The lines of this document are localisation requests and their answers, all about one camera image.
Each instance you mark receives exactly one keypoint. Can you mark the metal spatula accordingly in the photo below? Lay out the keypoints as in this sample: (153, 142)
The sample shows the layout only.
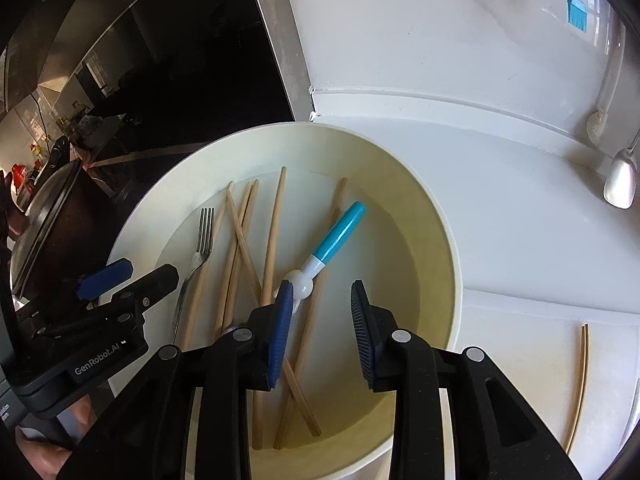
(620, 180)

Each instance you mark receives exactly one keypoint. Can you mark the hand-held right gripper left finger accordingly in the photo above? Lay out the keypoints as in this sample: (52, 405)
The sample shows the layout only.
(280, 335)

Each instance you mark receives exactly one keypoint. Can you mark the long wooden chopstick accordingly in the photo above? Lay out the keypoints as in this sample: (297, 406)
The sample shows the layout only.
(581, 360)
(272, 240)
(337, 200)
(587, 345)

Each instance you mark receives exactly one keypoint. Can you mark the white round basin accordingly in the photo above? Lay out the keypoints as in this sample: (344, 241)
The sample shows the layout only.
(400, 200)

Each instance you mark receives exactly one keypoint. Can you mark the person's left hand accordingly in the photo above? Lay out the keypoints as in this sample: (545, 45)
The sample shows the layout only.
(45, 460)

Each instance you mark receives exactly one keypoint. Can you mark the dark cooking pot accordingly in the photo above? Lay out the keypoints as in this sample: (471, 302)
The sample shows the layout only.
(55, 200)

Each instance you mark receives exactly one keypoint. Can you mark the blue silicone brush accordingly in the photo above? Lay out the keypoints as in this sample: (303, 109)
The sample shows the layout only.
(576, 12)

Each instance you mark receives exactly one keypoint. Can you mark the metal fork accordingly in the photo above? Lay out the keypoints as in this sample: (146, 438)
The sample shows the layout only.
(204, 230)

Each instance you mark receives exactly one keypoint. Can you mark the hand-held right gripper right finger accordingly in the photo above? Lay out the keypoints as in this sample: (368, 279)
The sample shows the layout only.
(362, 335)

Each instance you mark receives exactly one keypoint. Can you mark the white bottle brush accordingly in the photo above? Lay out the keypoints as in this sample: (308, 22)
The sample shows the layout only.
(595, 125)

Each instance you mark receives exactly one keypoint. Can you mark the bundle of wooden chopsticks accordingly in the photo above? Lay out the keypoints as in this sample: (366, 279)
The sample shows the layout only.
(243, 240)

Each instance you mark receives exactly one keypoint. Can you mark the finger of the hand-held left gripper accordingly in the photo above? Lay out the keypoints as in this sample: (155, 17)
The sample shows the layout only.
(107, 274)
(150, 282)

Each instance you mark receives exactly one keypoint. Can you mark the black glossy wall panel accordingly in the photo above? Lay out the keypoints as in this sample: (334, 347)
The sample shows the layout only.
(200, 35)

